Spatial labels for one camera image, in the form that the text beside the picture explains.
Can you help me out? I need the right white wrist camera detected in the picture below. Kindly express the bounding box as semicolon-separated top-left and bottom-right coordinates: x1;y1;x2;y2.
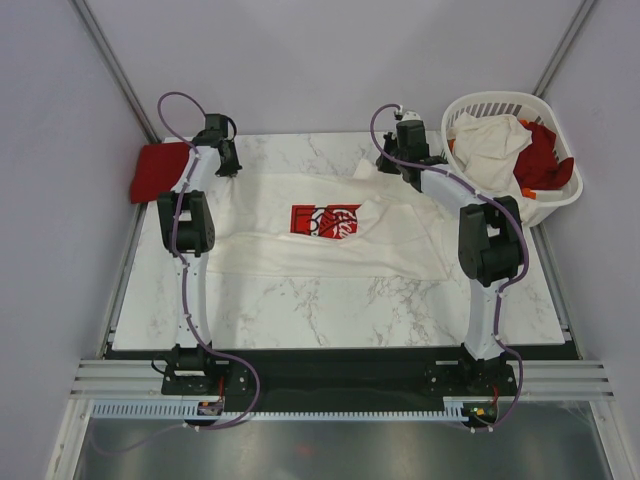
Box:
394;105;422;122

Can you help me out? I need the right aluminium frame post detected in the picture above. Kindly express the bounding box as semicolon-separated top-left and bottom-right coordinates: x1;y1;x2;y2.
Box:
532;0;600;99

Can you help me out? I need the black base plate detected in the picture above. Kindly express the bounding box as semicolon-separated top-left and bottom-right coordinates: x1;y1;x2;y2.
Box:
154;344;519;414

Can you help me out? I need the left aluminium frame post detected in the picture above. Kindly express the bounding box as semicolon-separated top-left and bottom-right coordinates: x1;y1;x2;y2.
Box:
69;0;160;144

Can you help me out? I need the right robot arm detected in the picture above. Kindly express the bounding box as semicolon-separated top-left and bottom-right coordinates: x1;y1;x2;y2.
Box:
376;110;529;394

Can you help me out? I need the white laundry basket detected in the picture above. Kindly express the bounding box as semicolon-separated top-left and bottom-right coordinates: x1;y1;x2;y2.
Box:
441;91;583;227

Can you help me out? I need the white t shirt red print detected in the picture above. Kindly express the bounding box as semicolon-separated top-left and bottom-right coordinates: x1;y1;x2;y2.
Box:
208;159;450;282

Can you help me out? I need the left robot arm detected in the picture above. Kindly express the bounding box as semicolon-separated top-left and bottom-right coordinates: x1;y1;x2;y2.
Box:
156;113;242;393

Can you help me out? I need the white slotted cable duct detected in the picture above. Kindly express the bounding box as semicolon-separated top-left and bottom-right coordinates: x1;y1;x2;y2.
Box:
91;399;471;422

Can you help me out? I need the white t shirt in basket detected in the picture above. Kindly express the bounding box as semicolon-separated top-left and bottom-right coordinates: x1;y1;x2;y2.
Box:
447;112;536;224

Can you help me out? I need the aluminium frame post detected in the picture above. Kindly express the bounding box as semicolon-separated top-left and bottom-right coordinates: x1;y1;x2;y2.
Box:
69;0;160;144
532;0;600;99

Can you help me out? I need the aluminium rail front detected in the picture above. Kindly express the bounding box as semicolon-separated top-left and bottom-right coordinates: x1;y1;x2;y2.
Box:
70;360;614;401

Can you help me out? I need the red t shirt in basket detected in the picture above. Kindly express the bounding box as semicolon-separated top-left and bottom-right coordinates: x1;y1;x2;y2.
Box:
514;121;574;191

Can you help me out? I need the folded red t shirt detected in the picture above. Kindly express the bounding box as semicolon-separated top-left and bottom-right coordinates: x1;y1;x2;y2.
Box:
129;142;190;204

